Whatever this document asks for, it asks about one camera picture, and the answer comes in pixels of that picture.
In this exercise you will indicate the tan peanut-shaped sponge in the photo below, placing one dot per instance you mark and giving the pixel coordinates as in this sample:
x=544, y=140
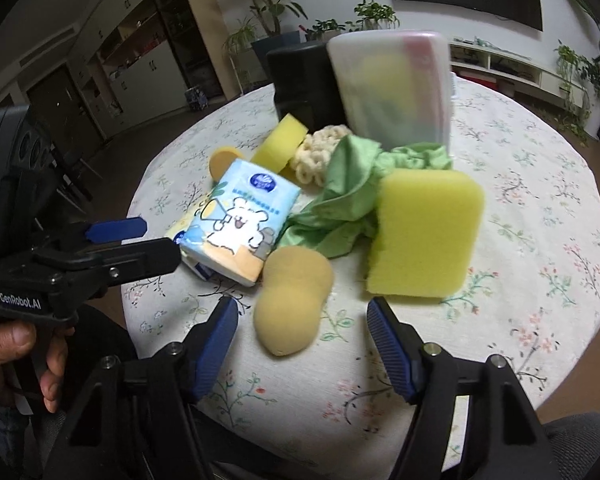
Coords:
x=290, y=300

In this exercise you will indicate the person's left hand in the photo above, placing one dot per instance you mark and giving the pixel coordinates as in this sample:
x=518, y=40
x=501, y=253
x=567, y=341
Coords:
x=5, y=360

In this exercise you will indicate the person's leg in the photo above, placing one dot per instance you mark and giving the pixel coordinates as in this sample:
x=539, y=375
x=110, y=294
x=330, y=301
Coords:
x=2, y=445

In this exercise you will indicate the orange round sponge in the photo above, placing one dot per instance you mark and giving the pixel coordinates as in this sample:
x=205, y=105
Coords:
x=222, y=162

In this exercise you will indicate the white wall cabinet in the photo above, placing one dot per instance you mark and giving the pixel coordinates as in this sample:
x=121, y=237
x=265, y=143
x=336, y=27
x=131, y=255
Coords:
x=130, y=50

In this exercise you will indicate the thin plant on white stand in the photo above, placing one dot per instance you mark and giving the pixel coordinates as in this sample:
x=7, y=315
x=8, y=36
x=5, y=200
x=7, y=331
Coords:
x=240, y=35

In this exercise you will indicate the black cylindrical container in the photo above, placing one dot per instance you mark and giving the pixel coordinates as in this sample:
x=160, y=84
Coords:
x=305, y=85

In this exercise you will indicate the dark blue plant pot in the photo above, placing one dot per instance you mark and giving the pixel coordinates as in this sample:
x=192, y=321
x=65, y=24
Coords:
x=275, y=45

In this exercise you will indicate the large yellow rectangular sponge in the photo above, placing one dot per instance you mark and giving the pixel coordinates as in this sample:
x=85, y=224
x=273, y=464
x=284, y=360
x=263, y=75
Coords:
x=425, y=235

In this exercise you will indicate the trailing plant on console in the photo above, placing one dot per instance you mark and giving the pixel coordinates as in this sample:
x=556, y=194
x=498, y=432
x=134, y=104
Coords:
x=570, y=70

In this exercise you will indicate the cream knitted scrubber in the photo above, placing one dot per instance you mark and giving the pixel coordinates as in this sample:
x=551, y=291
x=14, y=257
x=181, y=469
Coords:
x=317, y=155

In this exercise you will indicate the small plant in fluted pot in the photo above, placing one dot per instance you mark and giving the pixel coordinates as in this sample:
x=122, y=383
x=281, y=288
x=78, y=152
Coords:
x=325, y=29

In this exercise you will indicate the trailing green plant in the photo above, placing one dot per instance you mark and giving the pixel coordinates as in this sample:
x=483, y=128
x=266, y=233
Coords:
x=375, y=12

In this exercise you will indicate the floral white tablecloth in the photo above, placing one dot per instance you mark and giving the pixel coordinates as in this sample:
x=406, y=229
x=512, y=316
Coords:
x=530, y=210

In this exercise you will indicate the green cloth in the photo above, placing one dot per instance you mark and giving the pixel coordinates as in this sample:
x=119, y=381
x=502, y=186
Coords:
x=350, y=185

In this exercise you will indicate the small yellow sponge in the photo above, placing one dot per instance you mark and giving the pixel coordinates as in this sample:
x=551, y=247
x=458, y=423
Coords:
x=280, y=142

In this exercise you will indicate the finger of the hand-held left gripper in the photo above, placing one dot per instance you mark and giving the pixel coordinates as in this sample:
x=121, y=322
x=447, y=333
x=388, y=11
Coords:
x=130, y=260
x=115, y=230

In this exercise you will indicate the translucent white container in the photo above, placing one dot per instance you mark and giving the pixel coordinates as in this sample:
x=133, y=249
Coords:
x=395, y=90

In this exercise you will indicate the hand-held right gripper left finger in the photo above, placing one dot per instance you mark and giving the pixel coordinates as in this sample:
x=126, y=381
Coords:
x=216, y=345

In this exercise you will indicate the blue bear-print tissue pack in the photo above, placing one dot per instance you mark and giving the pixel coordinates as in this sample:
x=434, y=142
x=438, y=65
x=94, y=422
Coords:
x=245, y=220
x=200, y=269

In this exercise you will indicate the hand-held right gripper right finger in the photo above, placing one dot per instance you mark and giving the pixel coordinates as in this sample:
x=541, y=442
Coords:
x=389, y=355

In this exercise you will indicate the white television console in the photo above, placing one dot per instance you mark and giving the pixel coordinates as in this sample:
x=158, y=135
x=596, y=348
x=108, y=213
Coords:
x=510, y=67

